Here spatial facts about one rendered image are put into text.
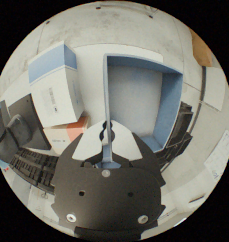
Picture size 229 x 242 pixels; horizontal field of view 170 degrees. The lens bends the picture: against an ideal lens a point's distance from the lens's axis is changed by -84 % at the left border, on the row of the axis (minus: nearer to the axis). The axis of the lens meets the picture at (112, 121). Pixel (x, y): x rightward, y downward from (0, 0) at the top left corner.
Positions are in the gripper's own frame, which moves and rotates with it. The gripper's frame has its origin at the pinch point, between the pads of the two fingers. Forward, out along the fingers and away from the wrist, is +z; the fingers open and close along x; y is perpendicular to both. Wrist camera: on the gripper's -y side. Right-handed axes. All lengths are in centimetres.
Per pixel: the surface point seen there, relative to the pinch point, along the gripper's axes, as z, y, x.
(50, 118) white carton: 3.2, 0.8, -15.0
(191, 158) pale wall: 39, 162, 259
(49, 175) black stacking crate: -3.5, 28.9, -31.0
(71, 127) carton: 5.4, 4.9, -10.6
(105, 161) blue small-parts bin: 12.8, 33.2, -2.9
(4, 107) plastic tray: 6, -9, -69
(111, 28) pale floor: 84, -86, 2
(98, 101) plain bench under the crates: 13.3, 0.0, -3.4
